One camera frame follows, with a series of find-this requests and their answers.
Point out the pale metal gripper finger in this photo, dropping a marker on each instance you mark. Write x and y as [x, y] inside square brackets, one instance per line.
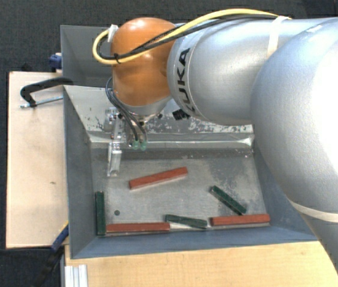
[109, 163]
[117, 163]

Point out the red-brown flat block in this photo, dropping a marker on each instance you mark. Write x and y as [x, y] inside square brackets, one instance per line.
[240, 219]
[158, 178]
[138, 227]

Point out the dark green flat block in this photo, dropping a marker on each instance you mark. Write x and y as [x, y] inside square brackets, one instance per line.
[228, 200]
[186, 221]
[100, 213]

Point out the grey metal bin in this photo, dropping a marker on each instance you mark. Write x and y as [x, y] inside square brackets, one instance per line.
[162, 199]

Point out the pale flat board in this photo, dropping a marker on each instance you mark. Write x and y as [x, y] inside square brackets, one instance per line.
[35, 160]

